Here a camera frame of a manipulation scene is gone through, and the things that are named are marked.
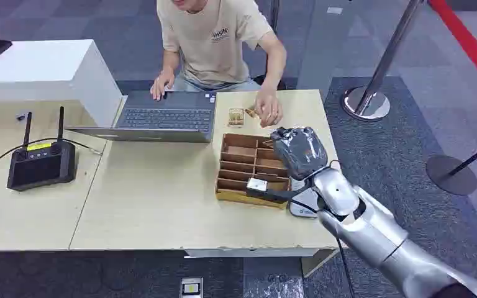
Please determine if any black stanchion post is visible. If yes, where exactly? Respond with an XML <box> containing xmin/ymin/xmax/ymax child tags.
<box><xmin>425</xmin><ymin>133</ymin><xmax>477</xmax><ymax>196</ymax></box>

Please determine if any white cabinet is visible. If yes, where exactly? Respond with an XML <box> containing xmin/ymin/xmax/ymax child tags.
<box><xmin>0</xmin><ymin>39</ymin><xmax>123</xmax><ymax>129</ymax></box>

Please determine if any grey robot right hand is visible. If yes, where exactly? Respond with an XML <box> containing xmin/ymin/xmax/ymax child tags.
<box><xmin>270</xmin><ymin>126</ymin><xmax>329</xmax><ymax>182</ymax></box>

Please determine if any thin black cable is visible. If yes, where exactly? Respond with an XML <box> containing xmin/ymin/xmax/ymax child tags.
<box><xmin>0</xmin><ymin>137</ymin><xmax>102</xmax><ymax>181</ymax></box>

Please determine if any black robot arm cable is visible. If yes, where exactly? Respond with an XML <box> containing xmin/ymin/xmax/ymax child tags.
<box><xmin>289</xmin><ymin>197</ymin><xmax>357</xmax><ymax>298</ymax></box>

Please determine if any wooden card box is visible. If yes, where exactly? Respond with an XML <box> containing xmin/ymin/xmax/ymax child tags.
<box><xmin>215</xmin><ymin>132</ymin><xmax>293</xmax><ymax>209</ymax></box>

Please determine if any black remote controller with antennas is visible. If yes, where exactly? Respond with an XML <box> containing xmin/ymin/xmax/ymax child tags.
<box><xmin>6</xmin><ymin>106</ymin><xmax>77</xmax><ymax>192</ymax></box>

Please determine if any person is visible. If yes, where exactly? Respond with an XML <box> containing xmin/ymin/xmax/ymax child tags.
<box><xmin>150</xmin><ymin>0</ymin><xmax>288</xmax><ymax>129</ymax></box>

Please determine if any grey laptop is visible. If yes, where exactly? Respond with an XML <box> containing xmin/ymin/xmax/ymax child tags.
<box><xmin>65</xmin><ymin>90</ymin><xmax>217</xmax><ymax>143</ymax></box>

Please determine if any person's right hand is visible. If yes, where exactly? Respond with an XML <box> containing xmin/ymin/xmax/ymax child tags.
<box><xmin>150</xmin><ymin>70</ymin><xmax>176</xmax><ymax>102</ymax></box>

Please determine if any small grey floor device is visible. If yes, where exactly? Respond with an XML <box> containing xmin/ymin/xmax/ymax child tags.
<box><xmin>179</xmin><ymin>277</ymin><xmax>204</xmax><ymax>298</ymax></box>

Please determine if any red barrier belt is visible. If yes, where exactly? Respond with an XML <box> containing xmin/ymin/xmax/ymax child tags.
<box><xmin>427</xmin><ymin>0</ymin><xmax>477</xmax><ymax>99</ymax></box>

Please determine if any grey flat desk device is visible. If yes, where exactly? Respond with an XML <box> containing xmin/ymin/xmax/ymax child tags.
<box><xmin>289</xmin><ymin>179</ymin><xmax>320</xmax><ymax>219</ymax></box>

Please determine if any person's left hand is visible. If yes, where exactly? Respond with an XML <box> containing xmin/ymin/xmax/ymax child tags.
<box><xmin>255</xmin><ymin>87</ymin><xmax>284</xmax><ymax>129</ymax></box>

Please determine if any chrome stanchion post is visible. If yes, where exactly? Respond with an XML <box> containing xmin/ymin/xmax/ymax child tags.
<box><xmin>341</xmin><ymin>0</ymin><xmax>425</xmax><ymax>121</ymax></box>

